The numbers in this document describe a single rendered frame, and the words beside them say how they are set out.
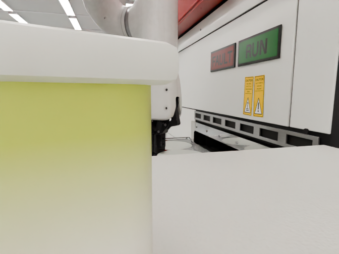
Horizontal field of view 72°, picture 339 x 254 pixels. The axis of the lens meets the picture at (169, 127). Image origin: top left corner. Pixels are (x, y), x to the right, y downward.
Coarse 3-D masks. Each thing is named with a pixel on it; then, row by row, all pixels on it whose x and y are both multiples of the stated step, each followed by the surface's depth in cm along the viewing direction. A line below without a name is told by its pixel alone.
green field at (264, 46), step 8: (272, 32) 36; (248, 40) 42; (256, 40) 40; (264, 40) 38; (272, 40) 36; (240, 48) 45; (248, 48) 42; (256, 48) 40; (264, 48) 38; (272, 48) 36; (240, 56) 45; (248, 56) 42; (256, 56) 40; (264, 56) 38
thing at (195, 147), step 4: (168, 140) 62; (172, 140) 62; (176, 140) 62; (180, 140) 62; (184, 140) 62; (188, 140) 62; (192, 144) 58; (196, 144) 58; (188, 148) 53; (192, 148) 53; (196, 148) 53; (200, 148) 53; (152, 152) 50; (204, 152) 50
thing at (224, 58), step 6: (228, 48) 49; (216, 54) 55; (222, 54) 52; (228, 54) 49; (216, 60) 55; (222, 60) 52; (228, 60) 49; (216, 66) 55; (222, 66) 52; (228, 66) 50
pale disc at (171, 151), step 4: (160, 152) 49; (164, 152) 49; (168, 152) 49; (172, 152) 49; (176, 152) 49; (180, 152) 49; (184, 152) 50; (188, 152) 50; (192, 152) 50; (196, 152) 50; (200, 152) 50
